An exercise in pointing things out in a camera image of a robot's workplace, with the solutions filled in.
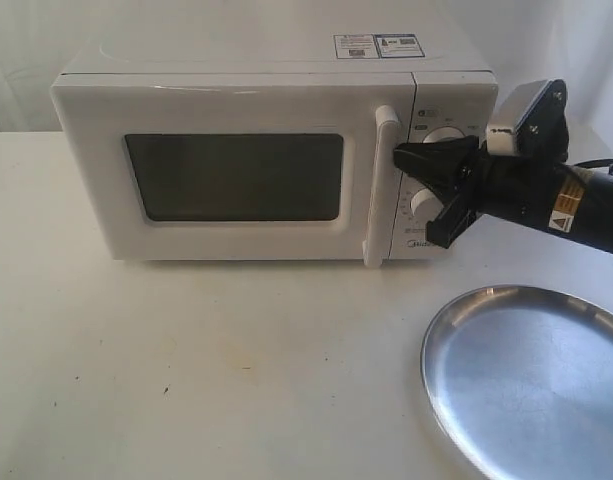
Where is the white microwave door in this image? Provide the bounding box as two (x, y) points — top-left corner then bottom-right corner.
(51, 73), (416, 267)

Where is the white microwave oven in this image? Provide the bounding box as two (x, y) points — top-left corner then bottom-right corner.
(60, 29), (497, 262)

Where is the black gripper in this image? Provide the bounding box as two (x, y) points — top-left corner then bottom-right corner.
(393, 137), (566, 248)

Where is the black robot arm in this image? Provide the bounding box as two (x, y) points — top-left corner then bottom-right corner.
(394, 136), (613, 254)

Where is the blue white warning sticker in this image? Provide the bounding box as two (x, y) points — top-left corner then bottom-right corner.
(333, 33), (425, 60)

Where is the round metal tray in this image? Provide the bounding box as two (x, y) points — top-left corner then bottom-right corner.
(419, 285), (613, 479)

